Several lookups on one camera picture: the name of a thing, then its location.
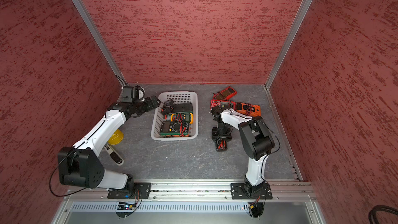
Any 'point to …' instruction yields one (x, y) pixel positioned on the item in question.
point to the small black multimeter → (168, 107)
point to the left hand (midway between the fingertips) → (154, 107)
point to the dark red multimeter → (226, 94)
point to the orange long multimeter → (247, 109)
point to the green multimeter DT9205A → (174, 128)
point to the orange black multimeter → (176, 136)
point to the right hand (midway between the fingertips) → (220, 142)
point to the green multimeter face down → (186, 108)
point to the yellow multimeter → (182, 117)
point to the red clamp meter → (223, 103)
